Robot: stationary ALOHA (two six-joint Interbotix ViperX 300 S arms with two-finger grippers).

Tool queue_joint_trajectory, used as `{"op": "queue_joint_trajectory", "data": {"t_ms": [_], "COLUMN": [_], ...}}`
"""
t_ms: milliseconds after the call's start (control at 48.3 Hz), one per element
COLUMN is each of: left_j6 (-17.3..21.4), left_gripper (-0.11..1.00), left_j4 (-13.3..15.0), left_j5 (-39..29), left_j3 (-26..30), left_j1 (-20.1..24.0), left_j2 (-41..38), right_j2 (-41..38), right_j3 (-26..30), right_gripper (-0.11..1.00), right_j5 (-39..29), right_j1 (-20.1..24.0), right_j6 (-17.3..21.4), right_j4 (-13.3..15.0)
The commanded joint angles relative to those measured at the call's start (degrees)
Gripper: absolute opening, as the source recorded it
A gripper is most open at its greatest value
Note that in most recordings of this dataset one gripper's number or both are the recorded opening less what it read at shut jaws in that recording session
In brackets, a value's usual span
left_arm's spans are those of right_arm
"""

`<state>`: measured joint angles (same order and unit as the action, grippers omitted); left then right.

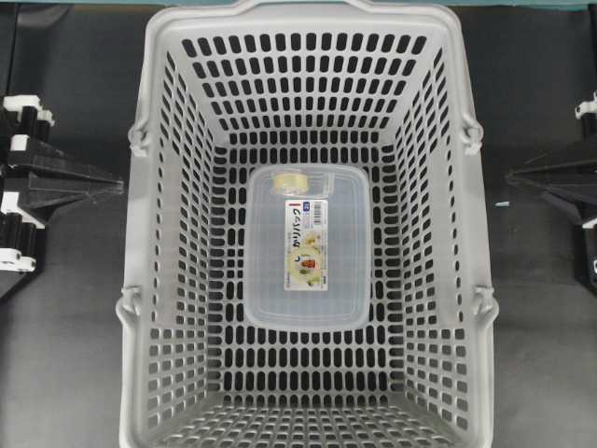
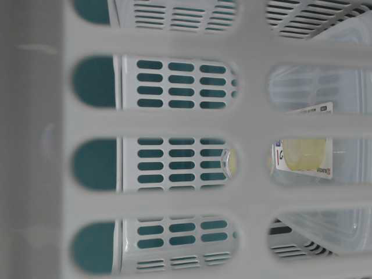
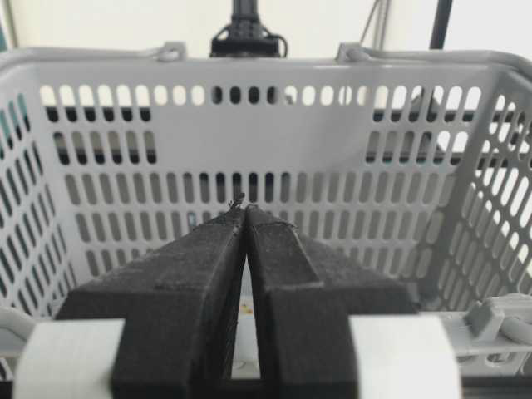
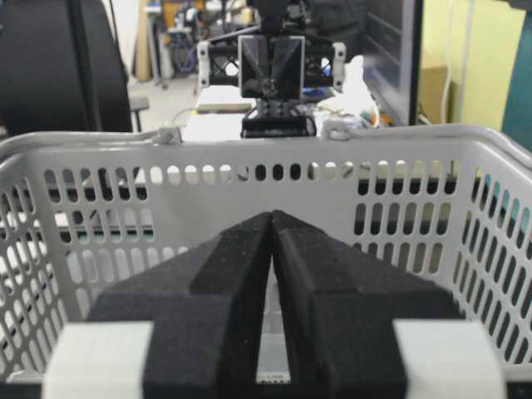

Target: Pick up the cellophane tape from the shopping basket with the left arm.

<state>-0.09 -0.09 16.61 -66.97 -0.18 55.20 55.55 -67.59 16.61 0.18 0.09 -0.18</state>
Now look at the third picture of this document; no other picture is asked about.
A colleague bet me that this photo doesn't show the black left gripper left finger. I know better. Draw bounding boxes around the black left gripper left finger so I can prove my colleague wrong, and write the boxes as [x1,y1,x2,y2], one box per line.
[12,204,245,399]

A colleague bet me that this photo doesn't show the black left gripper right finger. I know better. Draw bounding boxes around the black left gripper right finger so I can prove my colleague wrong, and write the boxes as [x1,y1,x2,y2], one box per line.
[245,205,417,398]

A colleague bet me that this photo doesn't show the black vertical pole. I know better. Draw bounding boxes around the black vertical pole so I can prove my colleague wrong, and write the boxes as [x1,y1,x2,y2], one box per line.
[429,0,453,50]

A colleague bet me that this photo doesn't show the black camera stand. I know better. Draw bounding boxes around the black camera stand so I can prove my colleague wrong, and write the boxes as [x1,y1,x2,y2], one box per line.
[209,1,288,58]

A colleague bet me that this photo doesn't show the white plastic shopping basket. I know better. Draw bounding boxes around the white plastic shopping basket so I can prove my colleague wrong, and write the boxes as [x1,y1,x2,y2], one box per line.
[0,41,532,380]

